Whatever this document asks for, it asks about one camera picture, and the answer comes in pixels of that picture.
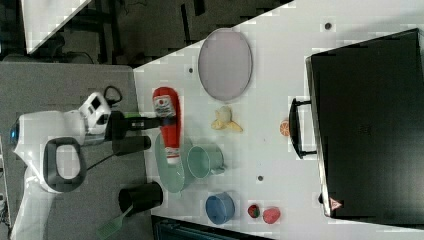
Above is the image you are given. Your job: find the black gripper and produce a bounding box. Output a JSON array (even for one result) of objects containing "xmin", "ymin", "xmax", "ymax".
[{"xmin": 105, "ymin": 111, "xmax": 177, "ymax": 141}]

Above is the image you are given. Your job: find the red ketchup bottle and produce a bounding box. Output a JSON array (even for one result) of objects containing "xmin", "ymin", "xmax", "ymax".
[{"xmin": 152, "ymin": 87, "xmax": 181, "ymax": 165}]

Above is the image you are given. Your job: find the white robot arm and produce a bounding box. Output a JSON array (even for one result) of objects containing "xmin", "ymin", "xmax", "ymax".
[{"xmin": 10, "ymin": 110, "xmax": 177, "ymax": 240}]

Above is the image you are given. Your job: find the small green object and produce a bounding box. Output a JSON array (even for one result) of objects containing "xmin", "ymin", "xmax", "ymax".
[{"xmin": 124, "ymin": 112, "xmax": 141, "ymax": 118}]

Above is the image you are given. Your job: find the black cylinder cup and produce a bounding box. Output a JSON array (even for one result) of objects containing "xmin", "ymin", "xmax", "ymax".
[{"xmin": 118, "ymin": 182, "xmax": 163, "ymax": 215}]

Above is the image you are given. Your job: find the green mug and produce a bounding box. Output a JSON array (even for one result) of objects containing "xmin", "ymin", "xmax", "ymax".
[{"xmin": 187, "ymin": 143, "xmax": 225, "ymax": 179}]

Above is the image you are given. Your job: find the peeled banana toy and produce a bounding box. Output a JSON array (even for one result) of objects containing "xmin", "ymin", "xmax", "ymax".
[{"xmin": 211, "ymin": 106, "xmax": 243, "ymax": 132}]

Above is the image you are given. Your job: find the green spatula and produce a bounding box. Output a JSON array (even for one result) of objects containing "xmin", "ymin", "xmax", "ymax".
[{"xmin": 96, "ymin": 206, "xmax": 133, "ymax": 240}]

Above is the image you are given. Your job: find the round lilac plate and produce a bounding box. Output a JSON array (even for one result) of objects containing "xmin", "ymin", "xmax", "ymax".
[{"xmin": 198, "ymin": 28, "xmax": 253, "ymax": 102}]

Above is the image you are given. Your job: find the blue cup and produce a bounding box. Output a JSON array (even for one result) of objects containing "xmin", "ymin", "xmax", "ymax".
[{"xmin": 205, "ymin": 192, "xmax": 235, "ymax": 225}]

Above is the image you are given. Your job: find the dark red strawberry toy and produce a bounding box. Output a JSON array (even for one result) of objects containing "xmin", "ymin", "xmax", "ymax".
[{"xmin": 247, "ymin": 204, "xmax": 260, "ymax": 218}]

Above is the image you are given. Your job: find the orange slice toy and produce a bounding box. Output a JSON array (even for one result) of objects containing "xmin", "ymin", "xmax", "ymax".
[{"xmin": 279, "ymin": 120, "xmax": 290, "ymax": 137}]

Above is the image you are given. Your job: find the pink strawberry toy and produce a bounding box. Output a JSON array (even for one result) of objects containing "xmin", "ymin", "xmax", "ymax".
[{"xmin": 262, "ymin": 207, "xmax": 281, "ymax": 224}]

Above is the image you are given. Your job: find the black toaster oven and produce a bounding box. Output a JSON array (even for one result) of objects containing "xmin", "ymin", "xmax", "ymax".
[{"xmin": 305, "ymin": 28, "xmax": 424, "ymax": 229}]

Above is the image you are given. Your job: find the black cable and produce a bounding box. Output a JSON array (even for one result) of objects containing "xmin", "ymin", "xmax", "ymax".
[{"xmin": 103, "ymin": 85, "xmax": 123, "ymax": 108}]

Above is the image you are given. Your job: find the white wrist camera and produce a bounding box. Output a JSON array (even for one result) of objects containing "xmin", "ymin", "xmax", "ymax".
[{"xmin": 79, "ymin": 92, "xmax": 111, "ymax": 135}]

